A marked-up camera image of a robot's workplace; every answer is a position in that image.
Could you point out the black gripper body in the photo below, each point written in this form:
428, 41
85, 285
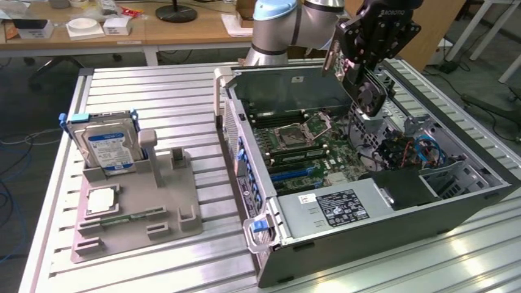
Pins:
388, 9

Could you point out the black graphics card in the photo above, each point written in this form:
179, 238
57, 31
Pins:
368, 94

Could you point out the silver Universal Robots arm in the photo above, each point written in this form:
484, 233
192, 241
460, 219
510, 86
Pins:
280, 27

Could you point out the wooden cabinet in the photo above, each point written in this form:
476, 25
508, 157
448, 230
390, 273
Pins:
436, 30

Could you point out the metal socket cover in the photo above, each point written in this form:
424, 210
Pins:
317, 119

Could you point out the cardboard box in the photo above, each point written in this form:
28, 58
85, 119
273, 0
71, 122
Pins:
244, 12

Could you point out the black floor stand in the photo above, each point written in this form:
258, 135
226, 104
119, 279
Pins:
492, 107

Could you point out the installed black RAM stick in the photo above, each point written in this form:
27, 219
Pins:
298, 155

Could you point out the green motherboard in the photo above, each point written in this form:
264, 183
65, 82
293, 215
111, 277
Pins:
337, 164

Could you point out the wooden desk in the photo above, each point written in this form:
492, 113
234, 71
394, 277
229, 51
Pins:
183, 33

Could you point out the black round lamp base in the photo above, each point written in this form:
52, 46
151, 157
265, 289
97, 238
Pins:
177, 13

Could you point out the blue expansion slot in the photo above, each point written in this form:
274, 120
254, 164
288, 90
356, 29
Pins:
290, 174

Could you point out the grey disk bay cage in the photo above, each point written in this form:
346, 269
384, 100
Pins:
456, 178

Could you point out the grey power supply unit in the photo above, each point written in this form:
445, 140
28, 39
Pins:
337, 207

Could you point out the red snack packet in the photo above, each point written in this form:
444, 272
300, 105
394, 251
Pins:
132, 13

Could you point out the small white carton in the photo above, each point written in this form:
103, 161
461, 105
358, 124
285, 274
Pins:
117, 27

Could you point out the open black PC case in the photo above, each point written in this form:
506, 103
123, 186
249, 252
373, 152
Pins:
406, 238

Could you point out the blue case latch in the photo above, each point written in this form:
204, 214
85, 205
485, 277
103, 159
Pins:
258, 227

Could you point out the white round holder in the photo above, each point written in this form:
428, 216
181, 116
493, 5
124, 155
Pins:
84, 29

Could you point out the hard disk with blue label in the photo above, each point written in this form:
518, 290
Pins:
108, 146

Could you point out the grey parts rack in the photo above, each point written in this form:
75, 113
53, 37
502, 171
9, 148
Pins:
139, 198

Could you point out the black chair base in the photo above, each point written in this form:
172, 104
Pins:
52, 68

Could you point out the white box with black top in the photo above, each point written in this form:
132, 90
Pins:
32, 30

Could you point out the silver CPU chip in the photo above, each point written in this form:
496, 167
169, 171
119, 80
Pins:
101, 201

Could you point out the green RAM stick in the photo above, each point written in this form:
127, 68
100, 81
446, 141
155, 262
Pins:
121, 219

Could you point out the white table frame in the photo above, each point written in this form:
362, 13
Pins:
488, 18

